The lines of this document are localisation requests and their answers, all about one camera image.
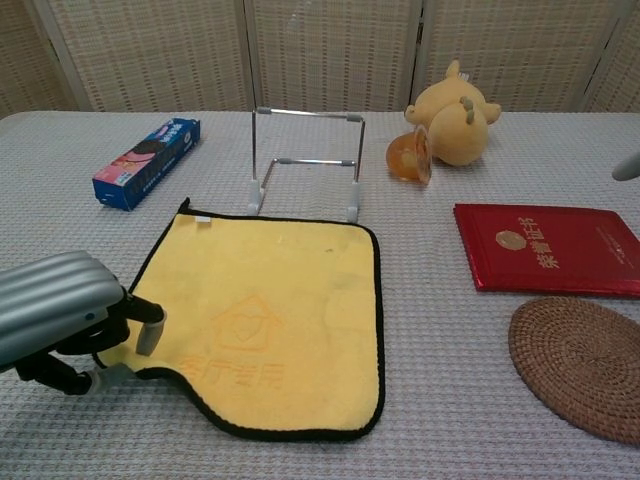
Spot beige folding screen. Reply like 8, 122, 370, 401
0, 0, 640, 117

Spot orange jelly cup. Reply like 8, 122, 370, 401
388, 125, 434, 187

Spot metal wire rack stand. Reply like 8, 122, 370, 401
247, 106, 367, 224

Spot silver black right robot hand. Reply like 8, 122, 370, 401
612, 151, 640, 182

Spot white woven tablecloth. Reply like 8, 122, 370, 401
0, 110, 640, 480

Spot yellow plush toy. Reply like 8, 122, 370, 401
404, 59, 503, 167

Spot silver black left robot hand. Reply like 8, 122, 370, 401
0, 250, 167, 397

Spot blue cookie box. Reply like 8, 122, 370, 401
91, 117, 202, 213

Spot round woven rattan coaster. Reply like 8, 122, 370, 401
508, 296, 640, 447

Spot red certificate book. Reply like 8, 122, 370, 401
453, 202, 640, 300

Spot yellow towel with black trim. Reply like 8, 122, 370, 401
97, 197, 385, 444

